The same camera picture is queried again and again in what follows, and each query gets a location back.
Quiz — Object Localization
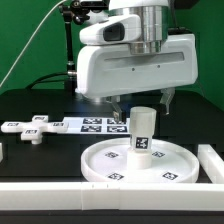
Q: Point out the black cable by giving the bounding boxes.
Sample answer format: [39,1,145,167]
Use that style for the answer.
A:
[25,71,81,90]

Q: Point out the white round table top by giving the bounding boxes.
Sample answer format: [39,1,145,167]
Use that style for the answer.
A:
[81,138,199,183]

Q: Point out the white front fence rail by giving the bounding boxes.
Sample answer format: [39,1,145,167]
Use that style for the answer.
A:
[0,182,224,211]

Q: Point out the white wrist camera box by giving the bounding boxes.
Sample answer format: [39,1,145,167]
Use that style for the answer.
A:
[79,14,141,45]

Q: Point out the white fence rail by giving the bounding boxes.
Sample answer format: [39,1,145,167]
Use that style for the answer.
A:
[0,182,224,211]
[197,144,224,184]

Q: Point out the white cross-shaped table base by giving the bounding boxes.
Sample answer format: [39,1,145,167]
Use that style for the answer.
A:
[1,115,69,144]

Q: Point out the white cable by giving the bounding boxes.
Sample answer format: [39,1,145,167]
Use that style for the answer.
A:
[0,0,68,88]

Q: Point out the white marker sheet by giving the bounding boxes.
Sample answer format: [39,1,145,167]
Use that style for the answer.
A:
[63,117,130,135]

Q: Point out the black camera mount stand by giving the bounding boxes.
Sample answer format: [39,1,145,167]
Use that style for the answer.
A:
[59,0,109,95]

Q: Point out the white right fence rail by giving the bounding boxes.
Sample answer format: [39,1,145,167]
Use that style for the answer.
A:
[197,144,224,184]

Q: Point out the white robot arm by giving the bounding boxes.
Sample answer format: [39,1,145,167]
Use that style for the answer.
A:
[77,0,198,122]

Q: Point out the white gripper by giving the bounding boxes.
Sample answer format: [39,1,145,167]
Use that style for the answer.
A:
[77,34,198,123]

